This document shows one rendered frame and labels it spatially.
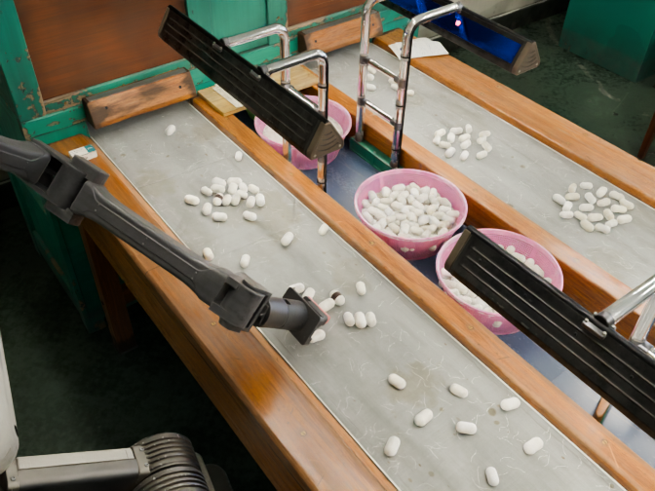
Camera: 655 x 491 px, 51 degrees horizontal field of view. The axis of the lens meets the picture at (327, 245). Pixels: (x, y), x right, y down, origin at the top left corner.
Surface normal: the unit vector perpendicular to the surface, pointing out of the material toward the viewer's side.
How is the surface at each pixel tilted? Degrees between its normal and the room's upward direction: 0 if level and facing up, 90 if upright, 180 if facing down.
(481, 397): 0
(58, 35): 90
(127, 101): 67
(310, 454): 0
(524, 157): 0
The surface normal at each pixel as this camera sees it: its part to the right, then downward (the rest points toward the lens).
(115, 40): 0.60, 0.54
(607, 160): 0.02, -0.74
